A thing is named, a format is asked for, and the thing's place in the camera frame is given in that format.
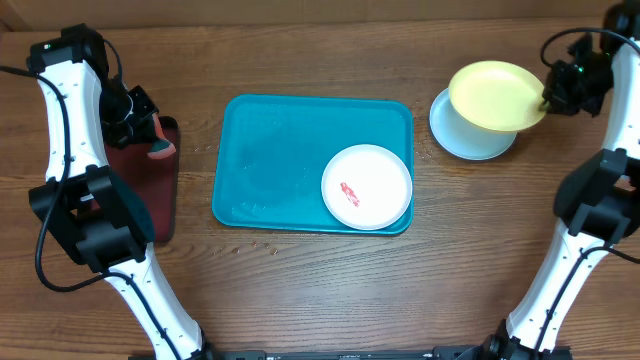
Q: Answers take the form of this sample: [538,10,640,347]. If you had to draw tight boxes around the red and green sponge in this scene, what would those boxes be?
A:
[147,113,176,160]

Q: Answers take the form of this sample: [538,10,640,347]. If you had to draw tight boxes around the yellow-green plate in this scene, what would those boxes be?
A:
[448,61,546,133]

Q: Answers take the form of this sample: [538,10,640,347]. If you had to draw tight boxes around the light blue plate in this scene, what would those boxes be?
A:
[429,88,517,161]

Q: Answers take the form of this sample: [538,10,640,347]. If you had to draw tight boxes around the white plate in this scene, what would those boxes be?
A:
[321,144,413,231]

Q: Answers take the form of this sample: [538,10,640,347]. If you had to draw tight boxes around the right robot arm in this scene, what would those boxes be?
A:
[461,1,639,359]

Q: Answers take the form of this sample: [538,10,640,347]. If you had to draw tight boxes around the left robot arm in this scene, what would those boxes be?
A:
[27,24,215,359]

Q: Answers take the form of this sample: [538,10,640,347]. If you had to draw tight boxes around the black and red tray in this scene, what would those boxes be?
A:
[105,116,180,243]

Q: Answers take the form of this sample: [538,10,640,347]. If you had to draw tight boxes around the teal plastic serving tray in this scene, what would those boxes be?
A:
[211,94,414,234]

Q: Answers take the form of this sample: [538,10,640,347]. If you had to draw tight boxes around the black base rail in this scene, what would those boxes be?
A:
[128,343,573,360]

